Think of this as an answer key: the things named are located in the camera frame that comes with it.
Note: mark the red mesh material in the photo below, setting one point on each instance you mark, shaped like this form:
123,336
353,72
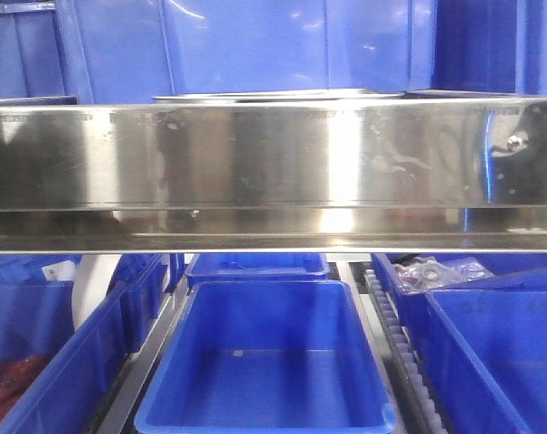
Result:
16,377

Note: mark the blue bin upper right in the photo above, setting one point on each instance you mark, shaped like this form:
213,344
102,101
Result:
489,46

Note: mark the blue bin upper left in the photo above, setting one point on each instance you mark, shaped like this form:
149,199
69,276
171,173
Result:
33,63

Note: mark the blue bin upper center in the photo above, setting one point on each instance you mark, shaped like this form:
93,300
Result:
132,51

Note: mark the blue bin lower right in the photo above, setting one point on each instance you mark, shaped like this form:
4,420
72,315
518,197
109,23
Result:
486,355

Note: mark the blue bin lower center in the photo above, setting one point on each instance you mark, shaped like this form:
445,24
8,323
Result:
268,357

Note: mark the blue bin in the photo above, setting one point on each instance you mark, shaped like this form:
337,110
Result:
144,279
489,46
132,51
33,63
268,357
256,266
486,355
36,319
513,271

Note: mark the white plastic roll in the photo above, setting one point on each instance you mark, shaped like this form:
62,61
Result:
90,287

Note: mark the grey rail left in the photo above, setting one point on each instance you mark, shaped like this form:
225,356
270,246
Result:
118,412

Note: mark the blue bin rear right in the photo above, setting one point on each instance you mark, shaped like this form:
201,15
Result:
513,271

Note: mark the white roller track right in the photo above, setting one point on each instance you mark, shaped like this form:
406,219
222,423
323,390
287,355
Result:
419,403

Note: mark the blue bin lower left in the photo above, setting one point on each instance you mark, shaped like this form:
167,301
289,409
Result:
36,319

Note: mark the silver metal tray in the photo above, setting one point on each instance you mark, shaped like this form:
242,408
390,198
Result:
276,96

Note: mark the stainless steel shelf beam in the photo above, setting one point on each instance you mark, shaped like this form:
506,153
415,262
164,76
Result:
336,175

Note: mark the bagged metal parts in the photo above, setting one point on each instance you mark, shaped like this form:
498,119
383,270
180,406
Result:
427,273

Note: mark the blue bin rear left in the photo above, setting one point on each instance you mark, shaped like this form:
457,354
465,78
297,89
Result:
144,279

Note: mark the blue bin rear center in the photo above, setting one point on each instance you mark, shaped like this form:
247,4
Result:
256,266

